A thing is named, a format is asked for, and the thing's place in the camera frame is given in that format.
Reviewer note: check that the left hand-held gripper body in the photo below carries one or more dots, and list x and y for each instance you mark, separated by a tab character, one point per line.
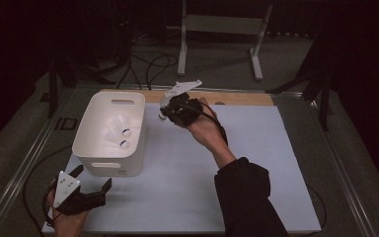
67	194

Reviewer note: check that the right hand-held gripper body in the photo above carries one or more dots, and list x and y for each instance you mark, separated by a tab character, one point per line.
186	110

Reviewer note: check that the white plastic shuttlecock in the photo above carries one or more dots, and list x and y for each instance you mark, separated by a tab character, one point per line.
124	144
161	116
126	132

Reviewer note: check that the white plastic basket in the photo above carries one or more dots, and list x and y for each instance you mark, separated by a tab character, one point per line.
89	148

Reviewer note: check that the person's left hand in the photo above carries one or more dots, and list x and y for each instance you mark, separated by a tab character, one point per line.
67	223

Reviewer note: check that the person's right hand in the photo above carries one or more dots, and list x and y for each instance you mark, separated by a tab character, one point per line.
207	131

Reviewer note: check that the black tripod stand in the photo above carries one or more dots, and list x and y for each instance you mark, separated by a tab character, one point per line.
324	105
53	92

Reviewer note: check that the grey metal stand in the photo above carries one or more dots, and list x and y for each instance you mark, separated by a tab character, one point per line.
223	24

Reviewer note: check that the black floor bracket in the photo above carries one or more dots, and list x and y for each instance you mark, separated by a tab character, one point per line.
65	124

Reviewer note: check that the metal floor rail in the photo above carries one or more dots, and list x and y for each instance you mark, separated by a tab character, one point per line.
243	89
345	184
23	164

